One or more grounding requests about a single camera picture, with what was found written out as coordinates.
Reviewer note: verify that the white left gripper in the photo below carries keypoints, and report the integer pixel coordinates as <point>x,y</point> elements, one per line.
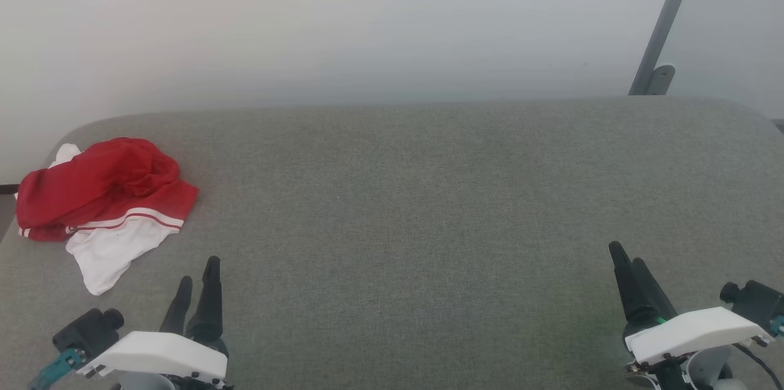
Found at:
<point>162,356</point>

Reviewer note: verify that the red and white garment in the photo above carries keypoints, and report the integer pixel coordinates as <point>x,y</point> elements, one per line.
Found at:
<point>104,188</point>

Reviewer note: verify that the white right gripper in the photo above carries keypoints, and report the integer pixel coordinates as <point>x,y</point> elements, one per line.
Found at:
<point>695,329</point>

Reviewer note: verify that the grey fabric sofa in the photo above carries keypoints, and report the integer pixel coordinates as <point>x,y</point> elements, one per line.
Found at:
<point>398,224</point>

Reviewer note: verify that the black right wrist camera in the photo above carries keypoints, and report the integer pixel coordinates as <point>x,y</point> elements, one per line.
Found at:
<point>756,304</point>

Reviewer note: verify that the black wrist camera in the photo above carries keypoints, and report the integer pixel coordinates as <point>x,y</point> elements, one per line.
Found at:
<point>756,304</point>
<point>86,335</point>

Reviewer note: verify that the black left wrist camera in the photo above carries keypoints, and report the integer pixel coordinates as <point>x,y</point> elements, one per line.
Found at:
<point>86,335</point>

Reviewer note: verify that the grey metal pole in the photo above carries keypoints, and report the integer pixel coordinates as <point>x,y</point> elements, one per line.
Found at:
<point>664,22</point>

